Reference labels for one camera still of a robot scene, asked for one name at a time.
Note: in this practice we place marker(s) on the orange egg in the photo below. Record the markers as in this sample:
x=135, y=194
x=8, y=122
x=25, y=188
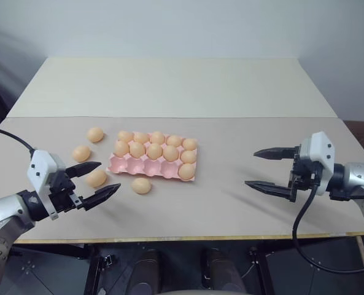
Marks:
x=121, y=147
x=125, y=135
x=81, y=153
x=187, y=171
x=154, y=151
x=141, y=186
x=170, y=153
x=189, y=143
x=188, y=157
x=174, y=140
x=157, y=137
x=137, y=149
x=96, y=179
x=141, y=137
x=95, y=134

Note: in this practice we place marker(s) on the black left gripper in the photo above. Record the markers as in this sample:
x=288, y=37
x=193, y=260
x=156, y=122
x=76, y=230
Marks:
x=62, y=193

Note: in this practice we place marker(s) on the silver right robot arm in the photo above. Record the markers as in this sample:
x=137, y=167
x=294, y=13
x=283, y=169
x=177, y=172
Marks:
x=358, y=178

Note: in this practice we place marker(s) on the black table frame strut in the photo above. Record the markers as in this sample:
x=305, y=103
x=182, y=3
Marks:
x=95, y=270
x=258, y=270

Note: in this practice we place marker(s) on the dark rounded shape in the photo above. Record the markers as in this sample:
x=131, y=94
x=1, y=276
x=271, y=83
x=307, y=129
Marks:
x=146, y=269
x=223, y=270

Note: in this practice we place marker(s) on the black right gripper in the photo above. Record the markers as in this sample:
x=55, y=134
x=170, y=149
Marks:
x=304, y=176

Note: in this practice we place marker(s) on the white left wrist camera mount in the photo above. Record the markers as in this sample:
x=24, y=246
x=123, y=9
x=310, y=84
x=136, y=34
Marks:
x=42, y=167

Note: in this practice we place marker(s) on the pink egg tray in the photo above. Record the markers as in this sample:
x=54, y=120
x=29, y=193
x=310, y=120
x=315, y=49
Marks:
x=151, y=167

